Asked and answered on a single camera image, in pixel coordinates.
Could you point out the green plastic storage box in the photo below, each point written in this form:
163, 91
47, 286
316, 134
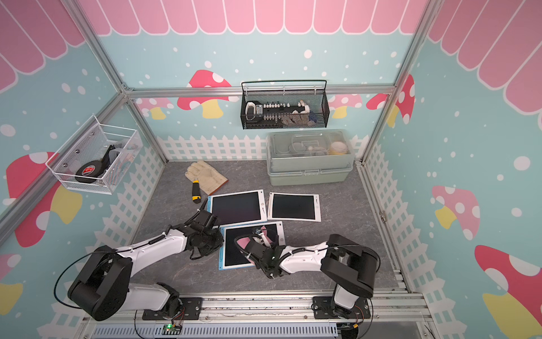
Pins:
308, 157

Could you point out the beige work glove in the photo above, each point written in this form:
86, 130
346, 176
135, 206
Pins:
210, 180

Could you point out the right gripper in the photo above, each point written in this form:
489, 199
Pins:
272, 248

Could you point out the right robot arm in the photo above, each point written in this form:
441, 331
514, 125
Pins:
351, 266

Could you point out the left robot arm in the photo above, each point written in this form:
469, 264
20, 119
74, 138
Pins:
104, 286

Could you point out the clear wall bin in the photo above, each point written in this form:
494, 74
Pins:
116, 147

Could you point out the white drawing tablet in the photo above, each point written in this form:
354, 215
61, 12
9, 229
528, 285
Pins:
303, 207

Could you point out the yellow black utility knife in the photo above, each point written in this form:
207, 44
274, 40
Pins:
195, 192

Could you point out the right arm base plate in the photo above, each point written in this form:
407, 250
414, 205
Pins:
326, 308

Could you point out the pink cleaning cloth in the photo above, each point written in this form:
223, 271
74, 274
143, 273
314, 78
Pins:
253, 246

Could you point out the white items in basket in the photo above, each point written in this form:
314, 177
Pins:
275, 115

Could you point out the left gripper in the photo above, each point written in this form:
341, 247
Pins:
219, 241

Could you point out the blue front drawing tablet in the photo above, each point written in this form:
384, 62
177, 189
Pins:
230, 257

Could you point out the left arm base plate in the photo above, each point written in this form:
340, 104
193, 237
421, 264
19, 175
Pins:
181, 308

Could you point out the small green circuit board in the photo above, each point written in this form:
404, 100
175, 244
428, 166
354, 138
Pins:
172, 330

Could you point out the blue rear drawing tablet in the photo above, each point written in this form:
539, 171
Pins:
238, 208

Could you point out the black wire mesh basket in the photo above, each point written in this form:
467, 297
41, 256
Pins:
307, 92

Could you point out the blue drawing tablet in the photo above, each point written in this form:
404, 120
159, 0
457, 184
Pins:
238, 208
230, 257

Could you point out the black tape roll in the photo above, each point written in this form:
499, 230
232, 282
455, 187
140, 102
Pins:
89, 172

